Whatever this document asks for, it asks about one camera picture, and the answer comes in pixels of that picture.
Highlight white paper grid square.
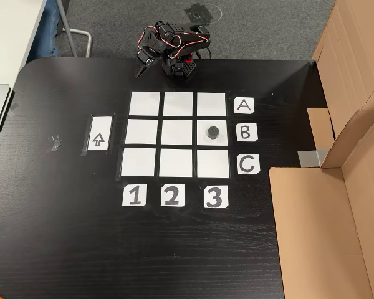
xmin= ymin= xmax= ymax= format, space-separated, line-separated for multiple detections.
xmin=196 ymin=148 xmax=231 ymax=178
xmin=163 ymin=91 xmax=194 ymax=116
xmin=161 ymin=119 xmax=193 ymax=146
xmin=120 ymin=148 xmax=157 ymax=178
xmin=158 ymin=148 xmax=193 ymax=178
xmin=196 ymin=91 xmax=227 ymax=116
xmin=125 ymin=119 xmax=159 ymax=146
xmin=196 ymin=119 xmax=229 ymax=146
xmin=129 ymin=91 xmax=161 ymax=116

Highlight white red servo cable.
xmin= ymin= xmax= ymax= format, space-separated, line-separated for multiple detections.
xmin=137 ymin=26 xmax=211 ymax=60

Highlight dark floor tape patch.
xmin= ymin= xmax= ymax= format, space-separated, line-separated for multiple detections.
xmin=184 ymin=2 xmax=223 ymax=27

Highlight paper label letter A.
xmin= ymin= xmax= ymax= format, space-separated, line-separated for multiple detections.
xmin=234 ymin=97 xmax=255 ymax=115

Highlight brown cardboard screen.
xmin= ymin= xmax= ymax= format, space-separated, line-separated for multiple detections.
xmin=269 ymin=112 xmax=374 ymax=299
xmin=307 ymin=0 xmax=374 ymax=169

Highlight white desk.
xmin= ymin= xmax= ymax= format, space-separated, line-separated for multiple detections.
xmin=0 ymin=0 xmax=47 ymax=88

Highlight paper label letter B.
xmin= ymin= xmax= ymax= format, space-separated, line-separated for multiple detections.
xmin=236 ymin=123 xmax=259 ymax=143

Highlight white arrow paper sheet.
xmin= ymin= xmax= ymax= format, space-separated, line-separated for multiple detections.
xmin=87 ymin=116 xmax=112 ymax=151

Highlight paper label letter C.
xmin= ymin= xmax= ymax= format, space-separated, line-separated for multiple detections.
xmin=237 ymin=154 xmax=261 ymax=175

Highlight paper label number 2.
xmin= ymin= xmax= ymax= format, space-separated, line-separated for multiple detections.
xmin=160 ymin=183 xmax=186 ymax=207

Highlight blue fabric item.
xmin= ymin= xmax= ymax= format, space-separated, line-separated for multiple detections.
xmin=45 ymin=0 xmax=66 ymax=58

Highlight paper label number 3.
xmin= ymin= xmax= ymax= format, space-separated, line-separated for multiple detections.
xmin=204 ymin=185 xmax=229 ymax=209

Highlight paper label number 1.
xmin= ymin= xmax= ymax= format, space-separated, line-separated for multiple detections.
xmin=122 ymin=184 xmax=148 ymax=207

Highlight grey metal desk leg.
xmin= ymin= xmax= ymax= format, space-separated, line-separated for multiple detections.
xmin=60 ymin=0 xmax=92 ymax=59

